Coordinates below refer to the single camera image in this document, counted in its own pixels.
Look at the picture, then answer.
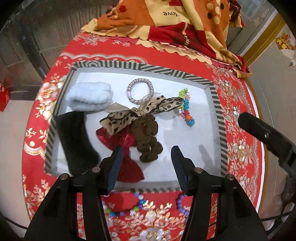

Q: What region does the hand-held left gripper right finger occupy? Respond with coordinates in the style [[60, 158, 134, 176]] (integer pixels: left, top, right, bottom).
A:
[[171, 146, 269, 241]]

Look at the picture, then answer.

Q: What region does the multicolour round bead bracelet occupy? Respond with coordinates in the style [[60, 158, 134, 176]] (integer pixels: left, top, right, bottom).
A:
[[102, 193, 146, 217]]

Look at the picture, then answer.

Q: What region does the striped jewelry box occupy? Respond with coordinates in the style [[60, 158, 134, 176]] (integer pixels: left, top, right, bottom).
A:
[[44, 61, 228, 194]]

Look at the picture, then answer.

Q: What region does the black fluffy scrunchie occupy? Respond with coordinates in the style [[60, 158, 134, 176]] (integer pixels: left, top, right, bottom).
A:
[[55, 111, 101, 175]]

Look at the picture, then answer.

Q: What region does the red bag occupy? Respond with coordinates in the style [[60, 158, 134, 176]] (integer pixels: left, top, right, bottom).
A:
[[0, 83, 11, 112]]

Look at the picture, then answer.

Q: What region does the red and gold wall decoration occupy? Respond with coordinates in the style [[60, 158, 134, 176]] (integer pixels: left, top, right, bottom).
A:
[[275, 32, 295, 50]]

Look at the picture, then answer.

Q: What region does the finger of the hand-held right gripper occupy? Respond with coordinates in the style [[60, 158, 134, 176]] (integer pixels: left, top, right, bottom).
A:
[[238, 112, 296, 176]]

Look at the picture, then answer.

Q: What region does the shiny red hair bow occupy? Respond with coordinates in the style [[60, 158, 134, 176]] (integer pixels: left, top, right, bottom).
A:
[[96, 126, 145, 182]]

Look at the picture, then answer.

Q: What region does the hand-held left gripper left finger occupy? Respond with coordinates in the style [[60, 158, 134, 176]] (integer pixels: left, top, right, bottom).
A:
[[24, 145, 124, 241]]

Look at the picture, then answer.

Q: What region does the colourful flower bead bracelet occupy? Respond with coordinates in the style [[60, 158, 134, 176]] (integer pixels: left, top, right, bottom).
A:
[[178, 88, 196, 127]]

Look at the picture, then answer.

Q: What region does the black cable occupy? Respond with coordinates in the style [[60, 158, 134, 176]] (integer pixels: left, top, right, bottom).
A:
[[260, 206, 296, 220]]

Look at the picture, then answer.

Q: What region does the purple bead bracelet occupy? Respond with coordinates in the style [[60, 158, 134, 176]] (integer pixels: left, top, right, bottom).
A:
[[176, 194, 192, 216]]

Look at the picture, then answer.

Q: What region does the orange and red printed blanket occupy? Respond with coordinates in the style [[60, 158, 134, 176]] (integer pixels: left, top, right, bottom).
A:
[[81, 0, 252, 78]]

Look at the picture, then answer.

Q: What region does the clear crystal bead bracelet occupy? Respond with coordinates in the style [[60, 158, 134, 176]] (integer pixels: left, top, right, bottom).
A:
[[127, 79, 154, 105]]

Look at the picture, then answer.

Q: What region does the red floral embroidered tablecloth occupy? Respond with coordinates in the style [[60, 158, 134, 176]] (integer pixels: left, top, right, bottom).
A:
[[22, 30, 265, 241]]

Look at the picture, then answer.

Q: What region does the wooden door frame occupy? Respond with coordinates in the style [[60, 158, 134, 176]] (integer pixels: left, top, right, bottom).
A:
[[240, 19, 287, 63]]

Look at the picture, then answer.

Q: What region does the brown fabric scrunchie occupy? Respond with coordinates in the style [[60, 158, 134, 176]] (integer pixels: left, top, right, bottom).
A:
[[131, 115, 163, 163]]

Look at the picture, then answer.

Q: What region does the white fluffy scrunchie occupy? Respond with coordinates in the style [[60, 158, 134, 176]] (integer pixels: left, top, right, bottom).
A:
[[66, 82, 112, 112]]

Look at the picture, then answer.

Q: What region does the leopard print bow hair tie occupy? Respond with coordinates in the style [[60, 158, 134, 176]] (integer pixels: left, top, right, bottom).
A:
[[99, 94, 184, 136]]

